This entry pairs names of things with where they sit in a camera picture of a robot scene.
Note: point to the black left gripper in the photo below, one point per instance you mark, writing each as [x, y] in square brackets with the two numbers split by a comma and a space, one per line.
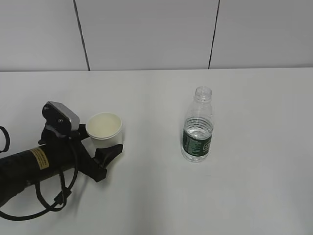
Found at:
[69, 152]

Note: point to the white paper cup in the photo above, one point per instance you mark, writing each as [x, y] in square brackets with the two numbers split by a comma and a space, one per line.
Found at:
[104, 130]

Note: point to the clear water bottle green label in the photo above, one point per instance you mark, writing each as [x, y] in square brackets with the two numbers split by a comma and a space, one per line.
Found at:
[198, 126]

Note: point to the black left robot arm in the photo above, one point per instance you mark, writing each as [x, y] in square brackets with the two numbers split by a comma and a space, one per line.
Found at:
[21, 170]

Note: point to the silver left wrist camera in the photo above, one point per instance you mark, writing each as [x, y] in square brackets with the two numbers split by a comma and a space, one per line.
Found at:
[60, 120]

